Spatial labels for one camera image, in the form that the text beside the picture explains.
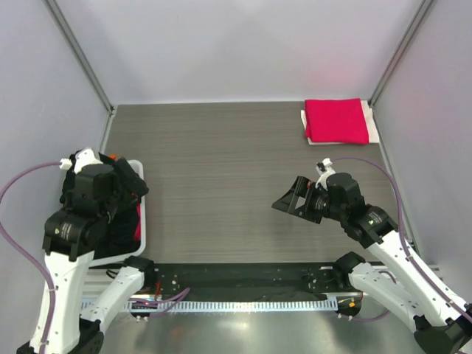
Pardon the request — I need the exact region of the white plastic laundry basket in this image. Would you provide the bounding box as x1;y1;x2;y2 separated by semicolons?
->
86;158;148;267

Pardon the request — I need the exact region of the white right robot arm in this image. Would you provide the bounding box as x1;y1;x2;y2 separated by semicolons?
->
272;159;471;353

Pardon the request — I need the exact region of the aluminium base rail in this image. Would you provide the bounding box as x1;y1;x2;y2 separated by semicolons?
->
82;268;119;299

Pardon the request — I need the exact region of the aluminium frame post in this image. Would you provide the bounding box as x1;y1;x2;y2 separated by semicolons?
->
44;0;114;115
369;0;437;107

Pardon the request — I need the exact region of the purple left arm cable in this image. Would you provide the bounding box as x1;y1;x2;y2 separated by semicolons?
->
0;161;63;347

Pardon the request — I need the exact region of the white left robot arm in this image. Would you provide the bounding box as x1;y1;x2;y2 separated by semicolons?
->
17;148;157;353

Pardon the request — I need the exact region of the black t-shirt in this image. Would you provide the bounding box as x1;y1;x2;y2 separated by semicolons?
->
95;206;141;259

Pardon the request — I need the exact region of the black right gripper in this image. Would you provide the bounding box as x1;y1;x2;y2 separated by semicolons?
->
272;176;347;225

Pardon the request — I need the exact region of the right aluminium frame post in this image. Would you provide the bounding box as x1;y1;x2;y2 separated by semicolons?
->
369;0;437;107

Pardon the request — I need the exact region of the pink t-shirt in basket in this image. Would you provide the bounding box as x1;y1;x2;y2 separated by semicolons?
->
133;204;142;241

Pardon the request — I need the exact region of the left aluminium frame post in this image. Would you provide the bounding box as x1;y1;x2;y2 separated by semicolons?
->
44;0;114;115

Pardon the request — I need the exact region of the white slotted cable duct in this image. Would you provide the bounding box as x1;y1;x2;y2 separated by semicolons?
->
81;297;338;313

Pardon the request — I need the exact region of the folded pink t-shirt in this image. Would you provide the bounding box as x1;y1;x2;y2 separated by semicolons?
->
304;97;370;145

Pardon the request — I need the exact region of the folded white t-shirt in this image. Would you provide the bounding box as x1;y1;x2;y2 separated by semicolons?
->
300;99;381;147

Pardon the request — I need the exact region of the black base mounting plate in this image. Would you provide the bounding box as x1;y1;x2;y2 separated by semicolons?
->
145;262;356;301

